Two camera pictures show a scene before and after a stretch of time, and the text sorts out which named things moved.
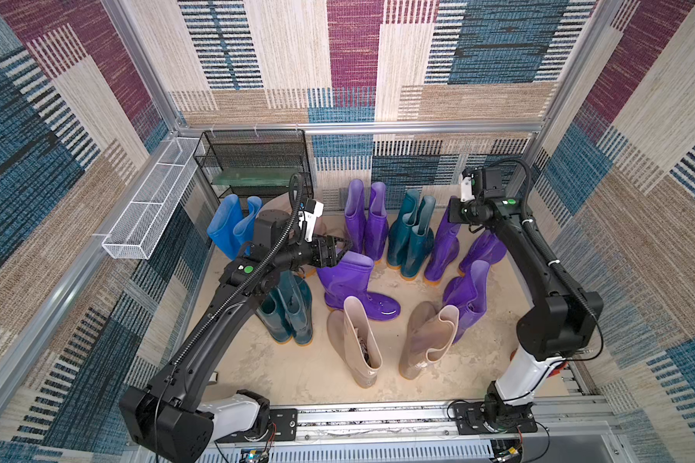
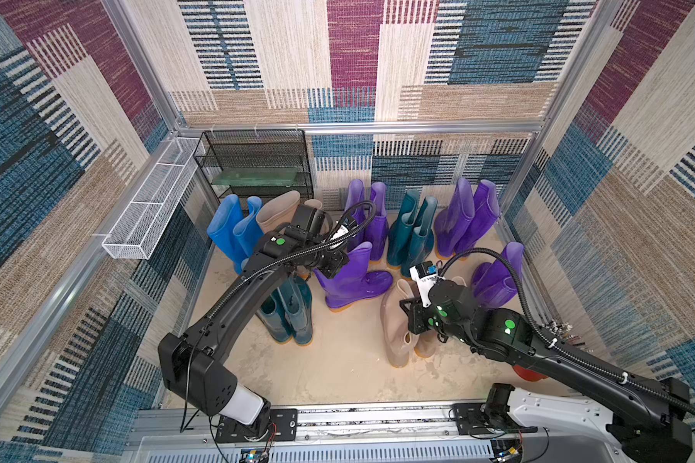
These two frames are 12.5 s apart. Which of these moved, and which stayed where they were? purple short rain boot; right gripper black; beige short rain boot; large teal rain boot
Moved: purple short rain boot; beige short rain boot; right gripper black
Stayed: large teal rain boot
